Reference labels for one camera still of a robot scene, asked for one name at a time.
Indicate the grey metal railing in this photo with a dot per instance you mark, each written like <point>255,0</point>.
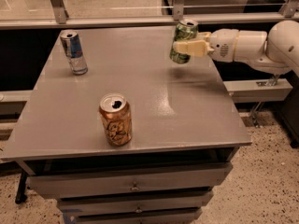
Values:
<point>27,14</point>

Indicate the orange soda can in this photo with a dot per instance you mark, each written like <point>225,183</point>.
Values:
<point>115,112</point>

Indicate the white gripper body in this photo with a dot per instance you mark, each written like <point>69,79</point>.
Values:
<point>221,45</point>

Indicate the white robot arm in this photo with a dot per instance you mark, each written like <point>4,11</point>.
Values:
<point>275,52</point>

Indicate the blue silver energy drink can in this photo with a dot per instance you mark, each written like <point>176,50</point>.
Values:
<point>73,51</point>

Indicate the middle grey drawer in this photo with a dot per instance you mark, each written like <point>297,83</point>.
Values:
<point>141,202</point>

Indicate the bottom grey drawer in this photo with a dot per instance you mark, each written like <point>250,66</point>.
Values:
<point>149,217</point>

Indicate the grey drawer cabinet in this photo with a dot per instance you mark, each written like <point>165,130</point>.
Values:
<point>138,139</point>

